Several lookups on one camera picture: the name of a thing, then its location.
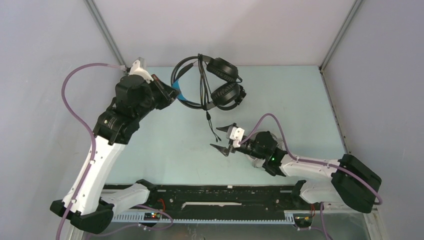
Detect white gaming headset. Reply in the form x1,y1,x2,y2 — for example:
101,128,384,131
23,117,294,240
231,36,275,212
246,133,286,168

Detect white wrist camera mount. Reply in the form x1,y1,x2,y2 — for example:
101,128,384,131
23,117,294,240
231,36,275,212
128,57,154,84
226,125,245,148

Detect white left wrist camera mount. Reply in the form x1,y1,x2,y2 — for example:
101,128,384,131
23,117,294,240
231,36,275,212
128,57,154,84

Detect black and blue headset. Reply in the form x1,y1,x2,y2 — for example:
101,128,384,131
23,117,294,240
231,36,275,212
170,53,243,111

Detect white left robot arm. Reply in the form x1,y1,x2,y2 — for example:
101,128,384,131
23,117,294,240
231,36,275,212
50,75,180,234

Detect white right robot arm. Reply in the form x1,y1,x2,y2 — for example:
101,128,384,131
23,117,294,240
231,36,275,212
212,123,382,214

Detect aluminium frame post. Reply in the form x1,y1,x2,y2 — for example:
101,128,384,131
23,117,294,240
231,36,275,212
319,0,365,74
83,0,127,66

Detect white slotted cable duct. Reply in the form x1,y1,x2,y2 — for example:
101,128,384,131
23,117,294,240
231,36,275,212
112,211,314,225

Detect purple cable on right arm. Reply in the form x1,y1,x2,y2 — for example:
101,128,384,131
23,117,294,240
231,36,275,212
239,113,383,206

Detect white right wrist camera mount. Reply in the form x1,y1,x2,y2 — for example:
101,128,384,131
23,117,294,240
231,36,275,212
226,125,245,148

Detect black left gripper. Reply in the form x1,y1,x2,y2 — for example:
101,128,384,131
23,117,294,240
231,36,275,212
133,73,181,121

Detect aluminium frame post left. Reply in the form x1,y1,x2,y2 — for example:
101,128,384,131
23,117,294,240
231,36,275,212
83,0,127,66

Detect aluminium frame post right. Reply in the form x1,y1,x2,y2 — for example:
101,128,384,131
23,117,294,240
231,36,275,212
319,0,365,74

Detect small black on-ear headphones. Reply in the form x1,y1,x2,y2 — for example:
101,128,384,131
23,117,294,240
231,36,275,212
234,84,247,106

